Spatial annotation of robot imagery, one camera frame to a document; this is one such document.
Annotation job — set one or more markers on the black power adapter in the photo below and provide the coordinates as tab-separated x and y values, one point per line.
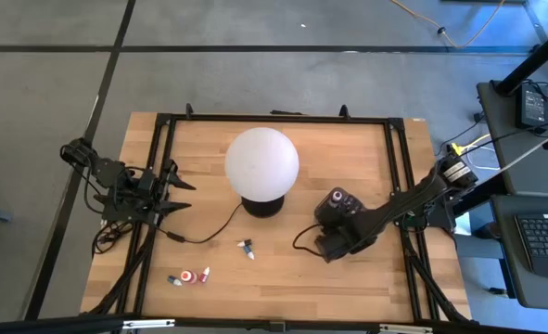
531	109

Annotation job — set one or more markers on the black stand post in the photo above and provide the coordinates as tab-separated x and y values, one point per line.
533	60

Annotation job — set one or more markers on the large red food coloring bottle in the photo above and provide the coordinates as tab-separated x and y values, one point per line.
188	276

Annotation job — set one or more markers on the yellow power plug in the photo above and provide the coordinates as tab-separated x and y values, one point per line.
455	148

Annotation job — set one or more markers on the black rail with silver brackets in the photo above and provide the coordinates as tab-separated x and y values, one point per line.
69	325

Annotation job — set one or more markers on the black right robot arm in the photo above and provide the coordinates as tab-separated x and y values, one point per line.
403	209

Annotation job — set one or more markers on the white globe table lamp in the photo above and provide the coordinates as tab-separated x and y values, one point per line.
262	164

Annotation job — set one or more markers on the black keyboard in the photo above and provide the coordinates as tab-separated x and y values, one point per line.
544	246

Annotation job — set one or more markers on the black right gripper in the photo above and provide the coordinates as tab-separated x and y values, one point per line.
334	248

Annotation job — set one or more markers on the black metal table frame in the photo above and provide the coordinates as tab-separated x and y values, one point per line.
278	119

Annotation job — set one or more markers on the large violet food coloring bottle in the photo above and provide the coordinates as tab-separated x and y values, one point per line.
336	197

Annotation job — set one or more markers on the small dark food coloring bottle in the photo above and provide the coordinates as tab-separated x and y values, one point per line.
246	242
174	280
249	253

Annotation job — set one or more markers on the small pink-label food coloring bottle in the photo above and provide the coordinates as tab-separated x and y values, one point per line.
204	274

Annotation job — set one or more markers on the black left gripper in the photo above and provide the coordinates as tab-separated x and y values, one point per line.
150	195

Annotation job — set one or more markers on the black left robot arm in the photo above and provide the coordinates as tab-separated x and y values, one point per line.
106	169

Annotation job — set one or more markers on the grey side desk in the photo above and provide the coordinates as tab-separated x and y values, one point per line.
505	222
500	139

